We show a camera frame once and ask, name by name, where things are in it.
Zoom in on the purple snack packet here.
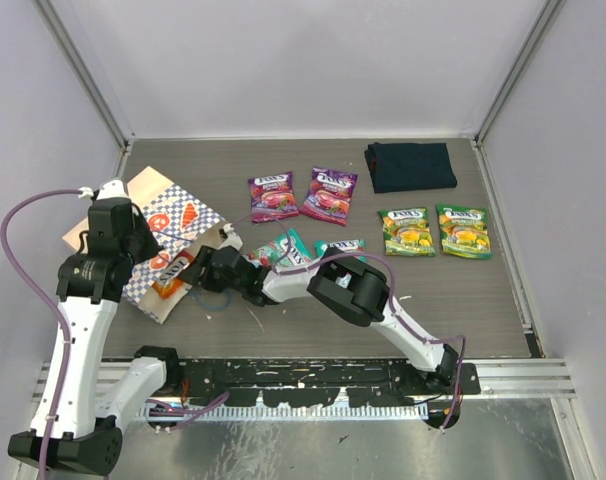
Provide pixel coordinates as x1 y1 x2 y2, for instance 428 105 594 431
248 171 299 223

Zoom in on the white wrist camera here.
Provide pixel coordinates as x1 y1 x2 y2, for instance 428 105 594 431
218 223 243 251
92 178 129 201

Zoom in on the orange Fox's fruits packet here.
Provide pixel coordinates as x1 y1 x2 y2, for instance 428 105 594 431
149 250 194 300

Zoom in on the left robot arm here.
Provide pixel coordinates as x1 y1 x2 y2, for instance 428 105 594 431
8 194 183 478

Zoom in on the left aluminium frame post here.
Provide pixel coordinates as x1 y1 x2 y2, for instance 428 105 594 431
33 1 134 151

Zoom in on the right aluminium frame post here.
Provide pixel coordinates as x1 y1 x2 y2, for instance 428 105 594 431
475 0 569 146

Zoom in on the green Fox's candy packet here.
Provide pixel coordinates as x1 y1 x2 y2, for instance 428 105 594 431
436 204 493 260

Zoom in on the folded navy cloth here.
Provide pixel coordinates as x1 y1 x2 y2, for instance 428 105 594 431
364 142 458 194

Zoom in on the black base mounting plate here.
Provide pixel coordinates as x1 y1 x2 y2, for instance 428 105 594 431
147 359 453 408

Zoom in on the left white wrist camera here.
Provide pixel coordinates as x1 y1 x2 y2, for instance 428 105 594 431
92 178 129 201

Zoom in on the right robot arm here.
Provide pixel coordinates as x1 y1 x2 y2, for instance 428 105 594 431
179 246 460 394

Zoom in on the aluminium frame post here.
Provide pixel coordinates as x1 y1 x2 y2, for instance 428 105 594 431
33 1 134 151
475 0 569 146

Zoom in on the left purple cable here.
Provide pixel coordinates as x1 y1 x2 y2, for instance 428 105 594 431
0 188 92 480

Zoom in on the blue checkered paper bag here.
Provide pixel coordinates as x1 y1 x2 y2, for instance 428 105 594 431
61 166 234 324

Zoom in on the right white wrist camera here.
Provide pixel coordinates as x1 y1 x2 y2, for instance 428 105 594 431
218 223 243 251

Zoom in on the green snack packet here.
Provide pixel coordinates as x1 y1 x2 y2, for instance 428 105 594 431
378 207 436 257

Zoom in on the teal Fox's mint packet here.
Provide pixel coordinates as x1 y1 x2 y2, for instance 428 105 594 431
315 239 365 257

